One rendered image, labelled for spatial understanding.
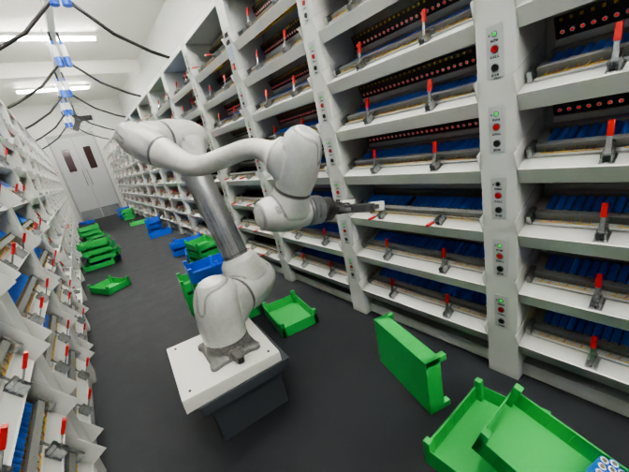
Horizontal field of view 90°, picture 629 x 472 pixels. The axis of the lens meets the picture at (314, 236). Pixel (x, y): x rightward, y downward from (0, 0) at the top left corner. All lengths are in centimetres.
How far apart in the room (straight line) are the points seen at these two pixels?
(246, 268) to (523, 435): 96
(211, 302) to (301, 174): 54
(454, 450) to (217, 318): 80
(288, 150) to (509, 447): 92
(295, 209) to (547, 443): 87
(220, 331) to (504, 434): 86
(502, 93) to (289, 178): 60
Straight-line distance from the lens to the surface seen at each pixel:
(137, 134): 116
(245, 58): 208
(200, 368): 122
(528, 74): 104
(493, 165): 105
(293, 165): 78
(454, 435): 117
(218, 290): 109
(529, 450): 109
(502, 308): 121
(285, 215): 84
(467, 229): 114
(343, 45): 154
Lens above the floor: 91
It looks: 17 degrees down
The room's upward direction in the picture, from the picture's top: 12 degrees counter-clockwise
